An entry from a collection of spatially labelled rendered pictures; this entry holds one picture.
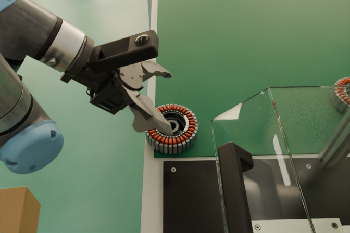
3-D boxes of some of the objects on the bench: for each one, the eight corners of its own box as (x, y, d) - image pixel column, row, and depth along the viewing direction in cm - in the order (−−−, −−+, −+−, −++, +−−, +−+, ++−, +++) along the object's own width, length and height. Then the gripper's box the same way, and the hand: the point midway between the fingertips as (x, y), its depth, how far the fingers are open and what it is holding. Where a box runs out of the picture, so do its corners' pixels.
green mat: (153, 157, 63) (153, 157, 63) (157, -1, 103) (157, -2, 103) (601, 149, 64) (602, 148, 64) (434, -4, 105) (434, -5, 104)
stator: (143, 155, 63) (141, 144, 60) (147, 112, 71) (146, 102, 68) (197, 155, 63) (198, 145, 60) (196, 113, 70) (197, 102, 68)
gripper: (72, 36, 59) (151, 84, 69) (46, 116, 46) (149, 161, 56) (96, 7, 54) (178, 63, 65) (74, 86, 41) (181, 141, 52)
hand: (174, 102), depth 59 cm, fingers open, 14 cm apart
